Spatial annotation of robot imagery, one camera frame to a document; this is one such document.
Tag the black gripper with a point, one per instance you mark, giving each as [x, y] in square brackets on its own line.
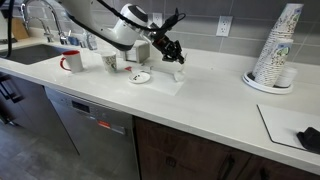
[164, 42]

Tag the white plastic spoon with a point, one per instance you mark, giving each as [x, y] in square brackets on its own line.
[183, 63]

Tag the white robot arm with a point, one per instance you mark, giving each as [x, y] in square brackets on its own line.
[100, 20]

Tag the small white plate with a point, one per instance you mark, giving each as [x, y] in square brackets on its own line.
[140, 78]

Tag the clear plastic cup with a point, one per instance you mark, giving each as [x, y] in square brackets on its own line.
[179, 76]

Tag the white translucent mat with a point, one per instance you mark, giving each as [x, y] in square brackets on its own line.
[163, 85]

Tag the metal napkin dispenser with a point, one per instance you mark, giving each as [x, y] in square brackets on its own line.
[141, 52]

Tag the dark coffee beans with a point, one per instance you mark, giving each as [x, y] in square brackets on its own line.
[136, 78]

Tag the red white packet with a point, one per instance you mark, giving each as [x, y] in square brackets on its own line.
[131, 69]

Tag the round white tray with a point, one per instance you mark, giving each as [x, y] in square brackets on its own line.
[253, 83]

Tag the short printed paper cup stack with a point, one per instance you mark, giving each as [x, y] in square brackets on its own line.
[275, 63]

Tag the blue sponge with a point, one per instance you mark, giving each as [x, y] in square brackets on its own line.
[73, 40]

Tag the dark wood cabinet door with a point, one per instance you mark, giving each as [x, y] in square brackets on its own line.
[200, 156]
[26, 113]

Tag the stainless steel dishwasher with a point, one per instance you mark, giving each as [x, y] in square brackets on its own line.
[96, 133]

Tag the chrome kitchen faucet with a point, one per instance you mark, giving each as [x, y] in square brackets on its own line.
[50, 23]

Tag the steel sink basin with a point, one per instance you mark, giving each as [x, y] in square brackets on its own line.
[30, 53]

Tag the wooden cutting board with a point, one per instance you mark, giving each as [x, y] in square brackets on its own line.
[19, 29]

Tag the black block object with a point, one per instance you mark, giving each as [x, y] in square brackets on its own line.
[310, 139]

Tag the white wall outlet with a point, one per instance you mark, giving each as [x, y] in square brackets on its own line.
[224, 26]

